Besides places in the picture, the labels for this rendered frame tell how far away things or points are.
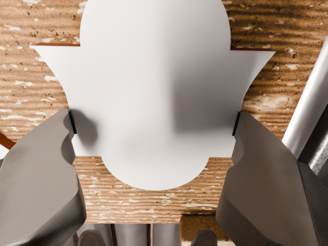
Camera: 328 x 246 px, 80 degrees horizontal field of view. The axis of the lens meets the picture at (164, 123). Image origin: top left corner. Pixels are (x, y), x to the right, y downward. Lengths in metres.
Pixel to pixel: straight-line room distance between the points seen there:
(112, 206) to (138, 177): 0.06
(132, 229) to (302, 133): 0.21
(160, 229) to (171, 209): 0.07
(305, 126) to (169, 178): 0.12
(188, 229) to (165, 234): 0.08
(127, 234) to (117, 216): 0.06
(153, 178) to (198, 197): 0.05
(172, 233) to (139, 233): 0.04
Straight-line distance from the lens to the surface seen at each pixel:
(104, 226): 0.29
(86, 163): 0.17
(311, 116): 0.19
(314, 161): 0.24
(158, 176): 0.16
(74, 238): 0.34
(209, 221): 0.21
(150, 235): 0.38
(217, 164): 0.17
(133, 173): 0.16
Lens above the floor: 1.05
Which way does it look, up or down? 58 degrees down
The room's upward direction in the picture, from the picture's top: 179 degrees clockwise
